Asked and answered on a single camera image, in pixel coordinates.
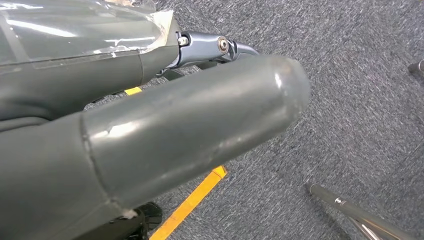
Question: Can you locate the yellow floor tape square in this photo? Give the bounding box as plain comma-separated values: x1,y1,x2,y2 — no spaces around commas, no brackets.
124,86,228,240

